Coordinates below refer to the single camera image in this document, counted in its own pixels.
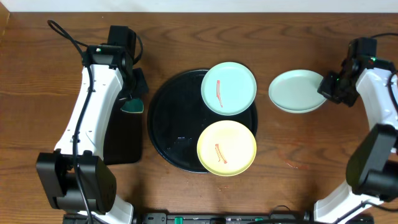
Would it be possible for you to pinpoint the green scrubbing sponge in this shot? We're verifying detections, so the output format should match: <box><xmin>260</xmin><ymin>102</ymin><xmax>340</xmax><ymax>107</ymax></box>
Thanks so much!
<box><xmin>121</xmin><ymin>98</ymin><xmax>144</xmax><ymax>114</ymax></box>

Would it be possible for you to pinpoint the light blue plate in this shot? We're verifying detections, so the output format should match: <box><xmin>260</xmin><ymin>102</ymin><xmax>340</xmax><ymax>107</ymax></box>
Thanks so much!
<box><xmin>268</xmin><ymin>70</ymin><xmax>326</xmax><ymax>113</ymax></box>

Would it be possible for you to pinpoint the yellow plate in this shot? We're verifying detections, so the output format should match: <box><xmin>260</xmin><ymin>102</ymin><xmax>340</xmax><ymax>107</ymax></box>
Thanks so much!
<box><xmin>197</xmin><ymin>120</ymin><xmax>257</xmax><ymax>177</ymax></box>

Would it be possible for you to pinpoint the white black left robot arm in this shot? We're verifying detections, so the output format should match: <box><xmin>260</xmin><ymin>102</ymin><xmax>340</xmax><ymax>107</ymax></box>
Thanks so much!
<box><xmin>36</xmin><ymin>44</ymin><xmax>144</xmax><ymax>223</ymax></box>

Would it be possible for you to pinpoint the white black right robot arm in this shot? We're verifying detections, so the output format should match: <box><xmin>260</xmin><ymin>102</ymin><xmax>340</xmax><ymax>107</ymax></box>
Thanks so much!
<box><xmin>312</xmin><ymin>56</ymin><xmax>397</xmax><ymax>223</ymax></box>

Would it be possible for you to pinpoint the round black serving tray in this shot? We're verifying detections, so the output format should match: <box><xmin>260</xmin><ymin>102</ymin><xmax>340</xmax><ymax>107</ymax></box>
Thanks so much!
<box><xmin>147</xmin><ymin>69</ymin><xmax>258</xmax><ymax>173</ymax></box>

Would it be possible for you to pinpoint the black rectangular sponge tray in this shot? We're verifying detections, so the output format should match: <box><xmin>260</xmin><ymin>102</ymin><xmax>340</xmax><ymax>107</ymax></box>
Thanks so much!
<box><xmin>103</xmin><ymin>100</ymin><xmax>143</xmax><ymax>165</ymax></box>

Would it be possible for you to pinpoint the light green plate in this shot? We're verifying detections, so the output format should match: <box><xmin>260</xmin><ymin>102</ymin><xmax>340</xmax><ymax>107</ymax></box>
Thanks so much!
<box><xmin>200</xmin><ymin>62</ymin><xmax>257</xmax><ymax>116</ymax></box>

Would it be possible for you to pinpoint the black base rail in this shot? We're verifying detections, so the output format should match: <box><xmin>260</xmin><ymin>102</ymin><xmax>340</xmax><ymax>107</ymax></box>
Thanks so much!
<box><xmin>63</xmin><ymin>212</ymin><xmax>375</xmax><ymax>224</ymax></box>

